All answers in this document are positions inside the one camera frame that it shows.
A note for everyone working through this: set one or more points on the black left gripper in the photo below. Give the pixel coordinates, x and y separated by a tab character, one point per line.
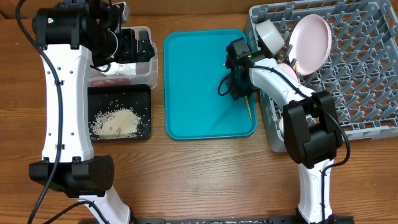
130	54

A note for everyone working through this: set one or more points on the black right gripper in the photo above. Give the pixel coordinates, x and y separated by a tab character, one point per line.
236	91

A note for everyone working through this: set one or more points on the wooden chopstick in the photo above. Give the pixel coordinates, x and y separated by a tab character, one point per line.
248	107
297	72

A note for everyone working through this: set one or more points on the red snack wrapper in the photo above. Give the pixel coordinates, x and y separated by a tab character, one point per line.
110	82

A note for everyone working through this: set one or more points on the small pink bowl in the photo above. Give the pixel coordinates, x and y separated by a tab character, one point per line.
288	70

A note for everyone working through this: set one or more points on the grey white bowl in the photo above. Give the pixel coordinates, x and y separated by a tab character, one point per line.
270	38

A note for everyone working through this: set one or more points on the white paper cup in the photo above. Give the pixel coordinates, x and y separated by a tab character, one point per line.
280	126

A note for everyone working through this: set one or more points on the pile of rice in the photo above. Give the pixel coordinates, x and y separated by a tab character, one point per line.
118	121

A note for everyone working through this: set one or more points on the large pink plate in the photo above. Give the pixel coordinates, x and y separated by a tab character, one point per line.
311	43

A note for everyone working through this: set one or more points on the white napkin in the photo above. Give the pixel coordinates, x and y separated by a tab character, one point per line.
118	69

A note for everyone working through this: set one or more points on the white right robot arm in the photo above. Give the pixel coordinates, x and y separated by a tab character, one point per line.
311	131

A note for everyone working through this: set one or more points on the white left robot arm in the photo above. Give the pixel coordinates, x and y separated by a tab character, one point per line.
75	38

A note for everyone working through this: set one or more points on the clear plastic waste bin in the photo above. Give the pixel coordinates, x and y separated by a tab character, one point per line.
146	72

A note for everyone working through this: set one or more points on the black food waste tray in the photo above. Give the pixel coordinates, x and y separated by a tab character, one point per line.
137	96

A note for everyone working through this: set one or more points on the grey dishwasher rack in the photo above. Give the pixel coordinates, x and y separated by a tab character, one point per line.
361	70

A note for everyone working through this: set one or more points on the teal plastic tray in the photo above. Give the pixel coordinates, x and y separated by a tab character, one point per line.
193	71

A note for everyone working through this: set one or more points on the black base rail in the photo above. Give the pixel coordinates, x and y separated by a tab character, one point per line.
283	219

